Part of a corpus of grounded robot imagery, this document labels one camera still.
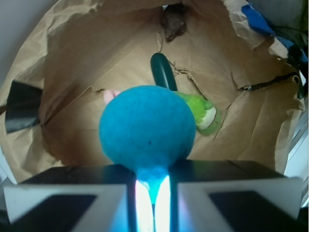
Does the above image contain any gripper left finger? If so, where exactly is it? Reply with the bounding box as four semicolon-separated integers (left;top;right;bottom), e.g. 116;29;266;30
3;165;138;232

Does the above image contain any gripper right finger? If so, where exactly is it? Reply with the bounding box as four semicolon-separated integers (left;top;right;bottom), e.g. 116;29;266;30
169;160;303;232

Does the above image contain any blue ball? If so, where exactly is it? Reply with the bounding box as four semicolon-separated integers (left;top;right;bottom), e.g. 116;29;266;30
98;86;196;204

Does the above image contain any green plush frog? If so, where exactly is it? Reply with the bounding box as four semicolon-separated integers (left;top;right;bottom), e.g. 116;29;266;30
175;91;222;136

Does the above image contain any pink plush bunny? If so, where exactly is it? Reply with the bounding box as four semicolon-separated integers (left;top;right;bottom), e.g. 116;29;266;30
103;89;121;105

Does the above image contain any black tape lower right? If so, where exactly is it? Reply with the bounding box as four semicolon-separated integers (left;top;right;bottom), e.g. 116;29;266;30
5;81;42;133

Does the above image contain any dark green oblong toy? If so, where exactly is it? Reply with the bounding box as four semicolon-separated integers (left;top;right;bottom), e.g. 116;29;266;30
150;53;178;91

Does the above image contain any brown rock-like lump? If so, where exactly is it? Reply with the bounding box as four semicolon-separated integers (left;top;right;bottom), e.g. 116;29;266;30
161;3;189;42

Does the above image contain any blue tape top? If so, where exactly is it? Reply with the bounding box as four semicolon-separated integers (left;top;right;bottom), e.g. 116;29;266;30
241;0;309;64

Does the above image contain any brown paper bag enclosure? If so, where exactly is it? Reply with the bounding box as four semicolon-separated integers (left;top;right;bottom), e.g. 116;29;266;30
0;0;305;182

